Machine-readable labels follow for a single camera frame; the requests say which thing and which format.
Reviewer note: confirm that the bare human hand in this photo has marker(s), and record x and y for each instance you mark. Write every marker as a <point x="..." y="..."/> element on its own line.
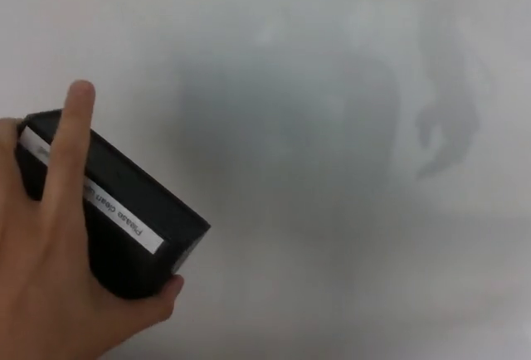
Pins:
<point x="45" y="277"/>

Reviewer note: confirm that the black magnetic marker holder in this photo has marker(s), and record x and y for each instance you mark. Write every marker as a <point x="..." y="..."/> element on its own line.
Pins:
<point x="132" y="186"/>

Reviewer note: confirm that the white whiteboard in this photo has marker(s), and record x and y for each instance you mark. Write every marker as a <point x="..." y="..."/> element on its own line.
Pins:
<point x="373" y="45"/>

